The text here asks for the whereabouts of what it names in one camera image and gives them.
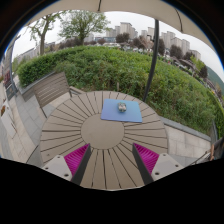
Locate distant high-rise buildings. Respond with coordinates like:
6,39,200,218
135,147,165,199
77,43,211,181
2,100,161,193
104,21,203,61

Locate blue mouse pad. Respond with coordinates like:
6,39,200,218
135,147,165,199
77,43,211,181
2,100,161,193
100,98,144,124

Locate round leafy tree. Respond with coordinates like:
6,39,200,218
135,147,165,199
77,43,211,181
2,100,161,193
59,9,112,47

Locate tall thin-crowned tree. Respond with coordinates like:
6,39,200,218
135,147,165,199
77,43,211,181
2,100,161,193
28,11,67,57

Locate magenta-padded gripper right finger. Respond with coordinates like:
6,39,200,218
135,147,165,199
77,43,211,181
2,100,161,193
131,143,184,186

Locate beige patio umbrella canopy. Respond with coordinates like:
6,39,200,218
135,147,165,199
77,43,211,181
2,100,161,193
26,0,218,52

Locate green hedge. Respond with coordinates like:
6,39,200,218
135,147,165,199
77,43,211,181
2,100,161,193
16,44,224,139

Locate brown slatted outdoor chair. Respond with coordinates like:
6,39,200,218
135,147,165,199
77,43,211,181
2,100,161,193
32,70,86,118

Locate transparent computer mouse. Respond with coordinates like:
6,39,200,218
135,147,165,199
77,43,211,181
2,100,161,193
117,101,128,113

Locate black curved umbrella pole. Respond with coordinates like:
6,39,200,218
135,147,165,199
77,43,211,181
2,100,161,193
142,19,160,103

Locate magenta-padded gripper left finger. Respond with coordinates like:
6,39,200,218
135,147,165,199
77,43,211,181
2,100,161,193
41,143,92,186

